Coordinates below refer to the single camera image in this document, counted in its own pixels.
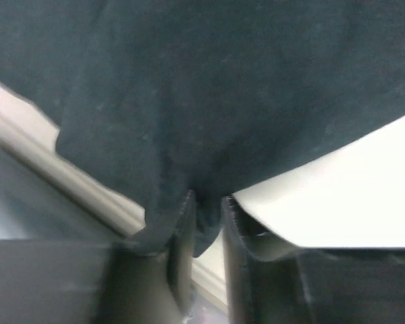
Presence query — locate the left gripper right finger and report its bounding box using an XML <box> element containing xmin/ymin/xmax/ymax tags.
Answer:
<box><xmin>222</xmin><ymin>197</ymin><xmax>405</xmax><ymax>324</ymax></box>

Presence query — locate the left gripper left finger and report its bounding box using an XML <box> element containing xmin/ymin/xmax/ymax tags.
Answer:
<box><xmin>0</xmin><ymin>190</ymin><xmax>198</xmax><ymax>324</ymax></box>

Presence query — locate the black t shirt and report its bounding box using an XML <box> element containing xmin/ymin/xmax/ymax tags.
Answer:
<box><xmin>0</xmin><ymin>1</ymin><xmax>405</xmax><ymax>256</ymax></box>

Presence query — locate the grey plastic bin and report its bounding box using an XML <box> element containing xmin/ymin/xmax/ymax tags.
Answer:
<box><xmin>0</xmin><ymin>148</ymin><xmax>230</xmax><ymax>324</ymax></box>

